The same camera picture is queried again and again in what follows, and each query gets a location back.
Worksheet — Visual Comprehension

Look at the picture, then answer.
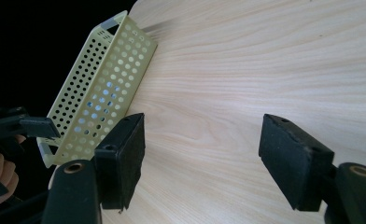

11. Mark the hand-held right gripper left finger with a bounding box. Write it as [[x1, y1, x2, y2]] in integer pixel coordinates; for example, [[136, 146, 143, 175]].
[[93, 112, 147, 211]]

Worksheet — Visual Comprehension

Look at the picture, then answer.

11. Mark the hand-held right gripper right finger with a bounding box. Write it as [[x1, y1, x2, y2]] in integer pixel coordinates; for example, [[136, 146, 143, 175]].
[[258, 113, 336, 213]]

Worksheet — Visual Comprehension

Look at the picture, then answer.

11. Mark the pale yellow perforated plastic basket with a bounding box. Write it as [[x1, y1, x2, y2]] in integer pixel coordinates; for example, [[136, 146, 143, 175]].
[[35, 9, 159, 169]]

